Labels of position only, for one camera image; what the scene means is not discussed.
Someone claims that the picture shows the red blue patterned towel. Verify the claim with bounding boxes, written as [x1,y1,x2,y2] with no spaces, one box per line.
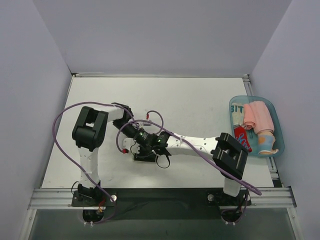
[234,126,252,153]

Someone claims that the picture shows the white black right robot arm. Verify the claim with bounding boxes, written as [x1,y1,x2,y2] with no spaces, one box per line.
[129,130,249,205]

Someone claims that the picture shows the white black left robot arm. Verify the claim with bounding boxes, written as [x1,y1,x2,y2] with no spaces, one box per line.
[71,102,134,206]

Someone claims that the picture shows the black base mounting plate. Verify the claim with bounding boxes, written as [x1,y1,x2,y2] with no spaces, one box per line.
[71,188,252,223]

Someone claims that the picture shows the white rolled towel blue letters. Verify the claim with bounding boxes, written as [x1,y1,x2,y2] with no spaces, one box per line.
[230,102,245,127]

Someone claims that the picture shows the blue plastic basket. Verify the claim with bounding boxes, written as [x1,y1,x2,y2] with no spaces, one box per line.
[229,95,285,158]

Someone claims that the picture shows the pink rolled towel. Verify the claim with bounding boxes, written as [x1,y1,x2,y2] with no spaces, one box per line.
[243,101,275,135]

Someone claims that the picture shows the peach blue rolled towel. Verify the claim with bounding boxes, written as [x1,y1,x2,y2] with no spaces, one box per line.
[257,131,279,155]

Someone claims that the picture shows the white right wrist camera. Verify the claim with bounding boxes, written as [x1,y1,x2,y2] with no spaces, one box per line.
[122,138,140,155]

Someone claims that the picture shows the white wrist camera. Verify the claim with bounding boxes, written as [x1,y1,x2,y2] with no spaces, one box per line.
[122,138,140,155]
[142,120,152,127]

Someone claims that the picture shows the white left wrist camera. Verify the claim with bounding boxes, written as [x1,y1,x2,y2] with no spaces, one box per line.
[142,120,152,127]

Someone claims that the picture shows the aluminium front frame rail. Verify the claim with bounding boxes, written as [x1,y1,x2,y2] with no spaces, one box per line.
[28,187,296,210]

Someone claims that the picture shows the aluminium frame rail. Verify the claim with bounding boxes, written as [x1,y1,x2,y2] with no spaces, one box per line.
[28,187,296,210]
[242,74,284,188]

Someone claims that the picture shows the aluminium right frame rail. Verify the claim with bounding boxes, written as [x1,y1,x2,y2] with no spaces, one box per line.
[242,74,284,188]

